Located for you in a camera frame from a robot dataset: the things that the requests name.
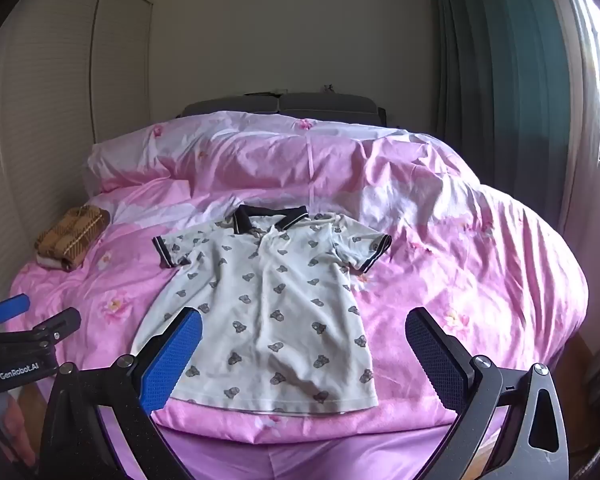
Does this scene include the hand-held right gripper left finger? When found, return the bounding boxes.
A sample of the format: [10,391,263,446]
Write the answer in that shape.
[40,306,206,480]

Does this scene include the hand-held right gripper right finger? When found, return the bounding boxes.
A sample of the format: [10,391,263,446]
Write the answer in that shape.
[404,307,572,480]

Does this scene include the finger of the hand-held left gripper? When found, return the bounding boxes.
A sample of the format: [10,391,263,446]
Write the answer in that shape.
[0,307,82,357]
[0,293,31,333]

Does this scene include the white printed polo shirt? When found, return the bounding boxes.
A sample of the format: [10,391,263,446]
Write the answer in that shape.
[130,204,393,415]

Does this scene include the person's left hand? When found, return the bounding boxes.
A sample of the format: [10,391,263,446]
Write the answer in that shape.
[0,394,37,468]

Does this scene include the brown plaid folded garment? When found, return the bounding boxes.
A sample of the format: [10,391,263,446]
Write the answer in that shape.
[34,206,112,272]

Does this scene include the pink floral duvet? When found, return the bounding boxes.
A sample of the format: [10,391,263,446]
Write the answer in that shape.
[9,110,590,445]

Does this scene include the pink and white pillow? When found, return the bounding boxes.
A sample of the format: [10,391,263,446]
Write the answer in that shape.
[87,119,206,193]

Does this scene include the white sliding wardrobe door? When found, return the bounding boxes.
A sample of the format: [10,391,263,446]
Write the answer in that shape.
[0,0,155,306]

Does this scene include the grey headboard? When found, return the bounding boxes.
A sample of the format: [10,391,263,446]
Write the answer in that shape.
[180,92,387,125]

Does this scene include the green curtain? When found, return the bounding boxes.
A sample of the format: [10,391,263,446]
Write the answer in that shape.
[426,0,572,233]

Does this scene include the sheer white curtain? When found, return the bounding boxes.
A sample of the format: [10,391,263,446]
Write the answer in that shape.
[550,0,600,281]

